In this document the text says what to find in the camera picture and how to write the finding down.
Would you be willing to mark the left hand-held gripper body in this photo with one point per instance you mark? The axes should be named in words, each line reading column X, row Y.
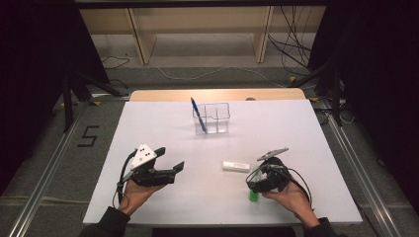
column 143, row 156

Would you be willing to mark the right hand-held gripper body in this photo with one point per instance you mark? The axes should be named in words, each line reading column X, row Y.
column 275, row 176

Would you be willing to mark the green highlighter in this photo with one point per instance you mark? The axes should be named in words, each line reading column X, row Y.
column 254, row 196

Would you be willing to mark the white cylindrical tube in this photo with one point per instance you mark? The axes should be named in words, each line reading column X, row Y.
column 235, row 166

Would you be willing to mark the blue ballpoint pen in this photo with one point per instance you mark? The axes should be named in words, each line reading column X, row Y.
column 197, row 113

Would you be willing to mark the clear plastic organizer box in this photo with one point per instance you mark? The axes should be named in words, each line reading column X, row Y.
column 219, row 126

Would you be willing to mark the person's right hand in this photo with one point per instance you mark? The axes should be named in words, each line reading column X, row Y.
column 293, row 197

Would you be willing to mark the person's left hand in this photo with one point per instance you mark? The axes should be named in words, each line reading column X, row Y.
column 135, row 196

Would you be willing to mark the light wooden table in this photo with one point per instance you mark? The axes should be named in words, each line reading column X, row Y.
column 164, row 95

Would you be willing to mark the black stand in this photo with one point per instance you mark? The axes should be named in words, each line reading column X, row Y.
column 67, row 105
column 335, row 98

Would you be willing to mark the beige wooden shelf unit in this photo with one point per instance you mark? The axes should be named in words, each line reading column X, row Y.
column 141, row 39

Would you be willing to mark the black curtain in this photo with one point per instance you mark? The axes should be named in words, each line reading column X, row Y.
column 33, row 65
column 378, row 82

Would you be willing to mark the metal floor rail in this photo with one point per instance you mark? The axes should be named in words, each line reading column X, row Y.
column 362, row 184
column 42, row 184

